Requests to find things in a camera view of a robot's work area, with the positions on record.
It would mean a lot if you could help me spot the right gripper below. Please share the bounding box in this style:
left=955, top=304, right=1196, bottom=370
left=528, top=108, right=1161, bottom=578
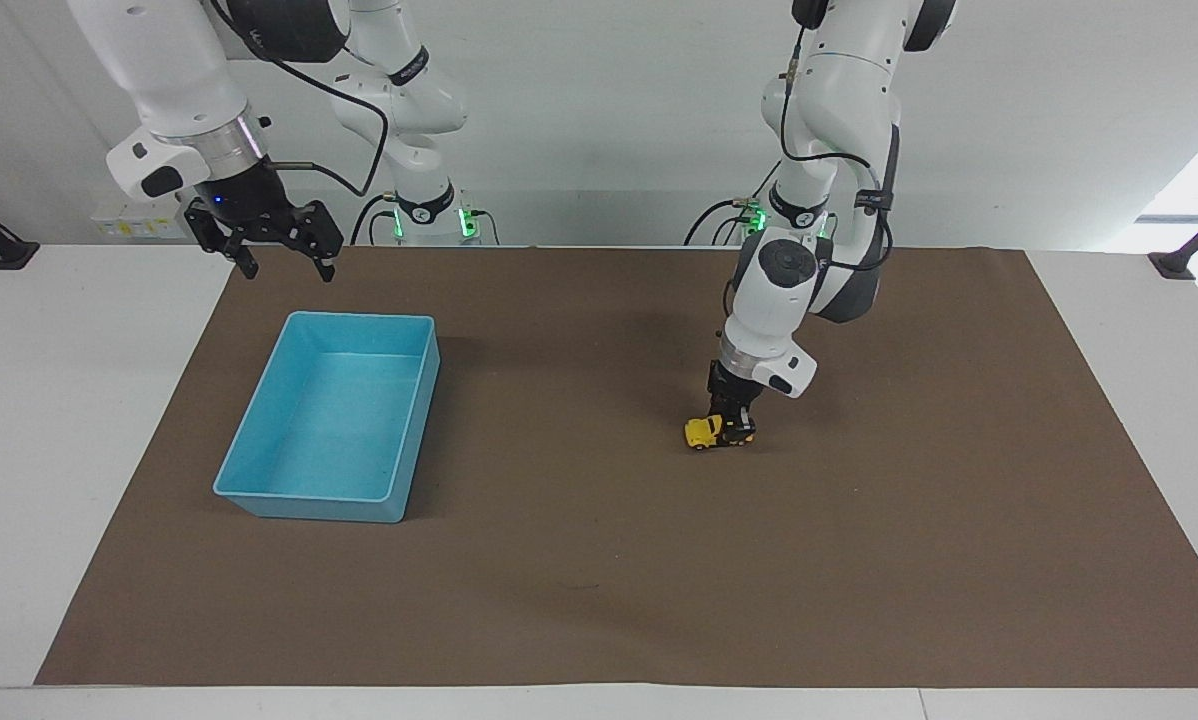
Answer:
left=183, top=158, right=346, bottom=284

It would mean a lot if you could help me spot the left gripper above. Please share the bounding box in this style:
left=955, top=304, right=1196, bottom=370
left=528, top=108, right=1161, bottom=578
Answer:
left=708, top=360, right=766, bottom=409

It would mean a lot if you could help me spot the yellow toy beetle car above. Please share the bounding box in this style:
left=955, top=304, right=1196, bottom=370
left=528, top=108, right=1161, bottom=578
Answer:
left=684, top=413, right=758, bottom=452

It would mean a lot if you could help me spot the light blue plastic tray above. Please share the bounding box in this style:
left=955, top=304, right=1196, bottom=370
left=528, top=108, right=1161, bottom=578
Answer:
left=213, top=311, right=442, bottom=524

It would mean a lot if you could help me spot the black cable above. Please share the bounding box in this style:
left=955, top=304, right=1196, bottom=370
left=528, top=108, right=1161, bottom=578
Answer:
left=349, top=192, right=401, bottom=247
left=684, top=196, right=763, bottom=247
left=209, top=0, right=391, bottom=198
left=779, top=24, right=897, bottom=273

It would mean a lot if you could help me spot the white wall socket strip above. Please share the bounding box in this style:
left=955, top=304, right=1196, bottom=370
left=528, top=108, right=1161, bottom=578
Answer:
left=91, top=203, right=187, bottom=240

